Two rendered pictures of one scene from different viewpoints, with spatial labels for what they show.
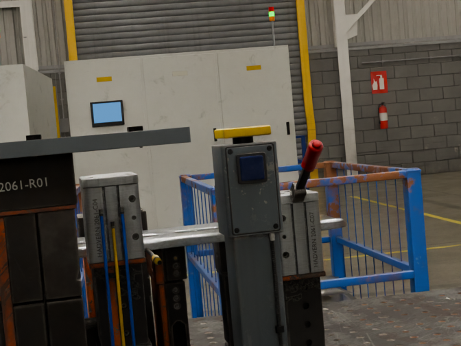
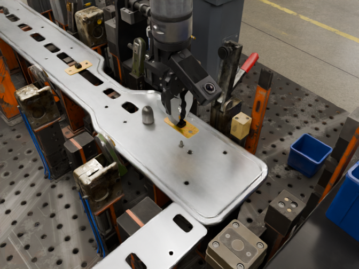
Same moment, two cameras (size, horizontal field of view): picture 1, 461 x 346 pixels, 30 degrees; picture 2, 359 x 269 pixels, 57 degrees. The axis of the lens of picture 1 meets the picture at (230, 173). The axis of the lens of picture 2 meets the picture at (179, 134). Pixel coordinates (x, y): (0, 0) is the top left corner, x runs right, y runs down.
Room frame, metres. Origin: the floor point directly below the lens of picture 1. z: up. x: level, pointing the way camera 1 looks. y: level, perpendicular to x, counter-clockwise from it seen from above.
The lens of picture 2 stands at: (1.51, 1.45, 1.60)
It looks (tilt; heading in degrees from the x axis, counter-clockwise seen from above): 45 degrees down; 238
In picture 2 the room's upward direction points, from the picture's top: straight up
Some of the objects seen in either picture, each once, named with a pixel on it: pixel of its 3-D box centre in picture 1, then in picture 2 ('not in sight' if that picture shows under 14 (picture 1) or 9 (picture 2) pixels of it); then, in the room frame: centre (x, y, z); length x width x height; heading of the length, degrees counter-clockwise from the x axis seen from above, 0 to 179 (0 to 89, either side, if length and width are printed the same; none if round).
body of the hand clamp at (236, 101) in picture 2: not in sight; (220, 145); (1.04, 0.95, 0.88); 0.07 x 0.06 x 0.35; 12
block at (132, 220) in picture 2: not in sight; (146, 246); (1.37, 1.10, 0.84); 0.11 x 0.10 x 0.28; 12
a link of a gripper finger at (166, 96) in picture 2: not in sight; (171, 95); (1.23, 0.98, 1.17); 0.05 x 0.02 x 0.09; 12
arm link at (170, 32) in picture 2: not in sight; (170, 25); (1.21, 0.96, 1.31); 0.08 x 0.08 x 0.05
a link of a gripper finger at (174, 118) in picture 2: not in sight; (166, 107); (1.23, 0.96, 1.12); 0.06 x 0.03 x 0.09; 102
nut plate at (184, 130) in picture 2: not in sight; (181, 124); (1.21, 0.99, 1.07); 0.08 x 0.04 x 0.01; 102
